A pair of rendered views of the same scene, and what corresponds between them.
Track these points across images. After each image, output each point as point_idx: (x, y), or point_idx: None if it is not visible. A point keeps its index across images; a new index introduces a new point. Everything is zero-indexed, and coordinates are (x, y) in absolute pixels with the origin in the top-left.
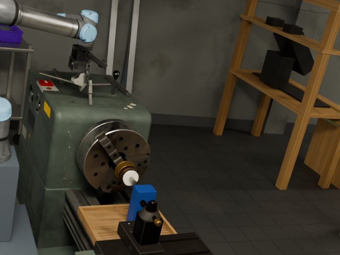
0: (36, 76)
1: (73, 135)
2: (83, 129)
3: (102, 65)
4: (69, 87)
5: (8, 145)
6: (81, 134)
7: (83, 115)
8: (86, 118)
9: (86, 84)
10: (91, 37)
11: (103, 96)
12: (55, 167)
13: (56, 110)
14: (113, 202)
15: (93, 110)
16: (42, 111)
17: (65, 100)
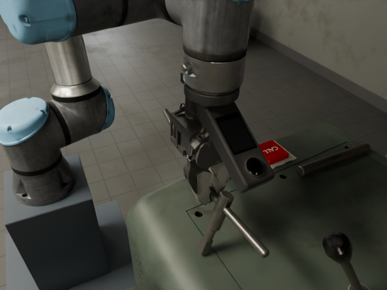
0: (300, 134)
1: (141, 270)
2: (151, 281)
3: (233, 177)
4: (298, 189)
5: (30, 187)
6: (150, 285)
7: (154, 254)
8: (153, 266)
9: (198, 195)
10: (11, 19)
11: (313, 271)
12: (136, 286)
13: (139, 199)
14: None
15: (178, 267)
16: None
17: (194, 199)
